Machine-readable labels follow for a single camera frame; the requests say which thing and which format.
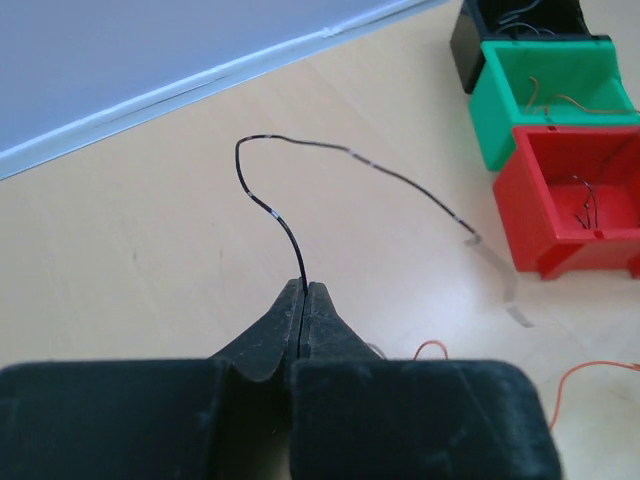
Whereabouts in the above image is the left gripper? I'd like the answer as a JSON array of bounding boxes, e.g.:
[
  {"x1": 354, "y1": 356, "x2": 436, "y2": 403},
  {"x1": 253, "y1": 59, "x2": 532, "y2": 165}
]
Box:
[{"x1": 1, "y1": 279, "x2": 562, "y2": 479}]

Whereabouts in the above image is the red plastic bin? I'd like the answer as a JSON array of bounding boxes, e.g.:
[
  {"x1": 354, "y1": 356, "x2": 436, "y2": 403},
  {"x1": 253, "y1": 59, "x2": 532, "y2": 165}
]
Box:
[{"x1": 493, "y1": 126, "x2": 639, "y2": 280}]

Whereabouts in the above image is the green plastic bin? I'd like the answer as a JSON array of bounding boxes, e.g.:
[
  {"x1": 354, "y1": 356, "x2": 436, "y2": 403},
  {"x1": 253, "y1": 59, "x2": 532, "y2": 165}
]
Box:
[{"x1": 469, "y1": 40, "x2": 639, "y2": 172}]

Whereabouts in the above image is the black plastic bin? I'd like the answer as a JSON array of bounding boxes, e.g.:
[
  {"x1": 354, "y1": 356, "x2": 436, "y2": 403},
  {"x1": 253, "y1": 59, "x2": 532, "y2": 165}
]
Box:
[{"x1": 450, "y1": 0, "x2": 611, "y2": 95}]

